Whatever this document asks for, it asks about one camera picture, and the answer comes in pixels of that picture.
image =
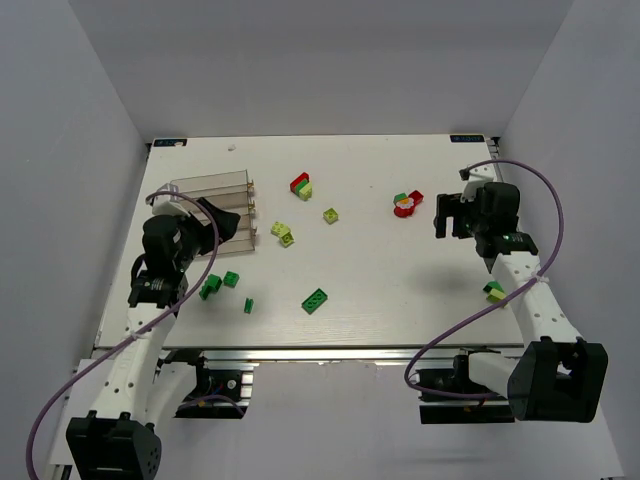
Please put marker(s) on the green and lime lego stack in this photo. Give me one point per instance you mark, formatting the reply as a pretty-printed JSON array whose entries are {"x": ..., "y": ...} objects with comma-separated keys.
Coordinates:
[{"x": 494, "y": 292}]

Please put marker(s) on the aluminium table frame rail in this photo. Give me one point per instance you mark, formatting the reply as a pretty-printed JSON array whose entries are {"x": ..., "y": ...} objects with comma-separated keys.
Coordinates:
[{"x": 230, "y": 358}]

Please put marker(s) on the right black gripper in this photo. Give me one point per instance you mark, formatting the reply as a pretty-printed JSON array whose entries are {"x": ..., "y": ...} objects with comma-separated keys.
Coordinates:
[{"x": 454, "y": 216}]

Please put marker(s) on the lime lego brick upper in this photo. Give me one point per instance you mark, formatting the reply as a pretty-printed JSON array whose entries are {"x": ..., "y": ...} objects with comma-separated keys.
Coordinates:
[{"x": 279, "y": 229}]

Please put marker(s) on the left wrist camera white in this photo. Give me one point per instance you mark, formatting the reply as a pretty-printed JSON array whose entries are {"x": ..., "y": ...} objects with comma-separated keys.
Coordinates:
[{"x": 168, "y": 204}]

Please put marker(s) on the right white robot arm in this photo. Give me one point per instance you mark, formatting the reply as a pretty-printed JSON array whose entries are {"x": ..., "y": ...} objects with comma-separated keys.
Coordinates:
[{"x": 559, "y": 377}]

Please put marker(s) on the red flower lego piece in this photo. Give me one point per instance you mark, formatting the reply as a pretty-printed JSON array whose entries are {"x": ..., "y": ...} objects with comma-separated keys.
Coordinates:
[{"x": 406, "y": 207}]

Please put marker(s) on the red green yellow lego stack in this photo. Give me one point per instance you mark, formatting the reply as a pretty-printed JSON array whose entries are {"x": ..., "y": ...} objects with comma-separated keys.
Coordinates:
[{"x": 301, "y": 186}]

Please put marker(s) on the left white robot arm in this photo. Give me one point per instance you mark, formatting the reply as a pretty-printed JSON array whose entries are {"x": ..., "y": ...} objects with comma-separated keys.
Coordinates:
[{"x": 118, "y": 438}]

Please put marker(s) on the lime lego brick lower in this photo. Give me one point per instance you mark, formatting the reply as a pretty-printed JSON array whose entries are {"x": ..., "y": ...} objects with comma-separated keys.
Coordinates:
[{"x": 287, "y": 239}]

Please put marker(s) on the green lego on flower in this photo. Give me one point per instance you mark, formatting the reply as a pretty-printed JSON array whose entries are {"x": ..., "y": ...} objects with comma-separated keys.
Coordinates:
[{"x": 399, "y": 197}]

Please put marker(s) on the green square lego brick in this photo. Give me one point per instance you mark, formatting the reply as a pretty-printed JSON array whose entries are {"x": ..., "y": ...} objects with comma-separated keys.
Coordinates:
[{"x": 231, "y": 279}]

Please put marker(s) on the lime square lego brick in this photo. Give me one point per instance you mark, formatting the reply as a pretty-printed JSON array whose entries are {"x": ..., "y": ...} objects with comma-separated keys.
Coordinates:
[{"x": 330, "y": 216}]

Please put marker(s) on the right blue corner label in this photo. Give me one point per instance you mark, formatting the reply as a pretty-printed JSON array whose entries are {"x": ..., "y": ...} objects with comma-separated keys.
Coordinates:
[{"x": 467, "y": 138}]

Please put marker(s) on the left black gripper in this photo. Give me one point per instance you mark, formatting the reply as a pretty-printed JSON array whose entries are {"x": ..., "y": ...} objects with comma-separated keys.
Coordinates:
[{"x": 204, "y": 230}]

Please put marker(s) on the small green lego plate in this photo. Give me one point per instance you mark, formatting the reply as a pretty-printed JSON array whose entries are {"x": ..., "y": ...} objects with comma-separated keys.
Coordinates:
[{"x": 248, "y": 306}]

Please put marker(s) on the blue corner label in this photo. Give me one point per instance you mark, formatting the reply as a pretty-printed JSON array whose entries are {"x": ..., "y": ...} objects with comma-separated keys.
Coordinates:
[
  {"x": 169, "y": 142},
  {"x": 467, "y": 138}
]

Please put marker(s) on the green L-shaped lego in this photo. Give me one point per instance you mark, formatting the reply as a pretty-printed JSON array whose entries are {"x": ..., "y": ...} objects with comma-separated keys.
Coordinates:
[{"x": 210, "y": 286}]

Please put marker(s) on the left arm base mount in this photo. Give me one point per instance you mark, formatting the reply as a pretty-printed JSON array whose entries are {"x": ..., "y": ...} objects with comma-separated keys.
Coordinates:
[{"x": 218, "y": 388}]

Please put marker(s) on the left blue corner label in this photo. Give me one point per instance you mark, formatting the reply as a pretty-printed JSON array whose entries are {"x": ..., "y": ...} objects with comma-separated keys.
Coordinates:
[{"x": 169, "y": 142}]

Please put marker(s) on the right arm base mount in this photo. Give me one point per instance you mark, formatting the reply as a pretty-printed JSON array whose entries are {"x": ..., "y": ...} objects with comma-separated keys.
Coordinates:
[{"x": 453, "y": 399}]

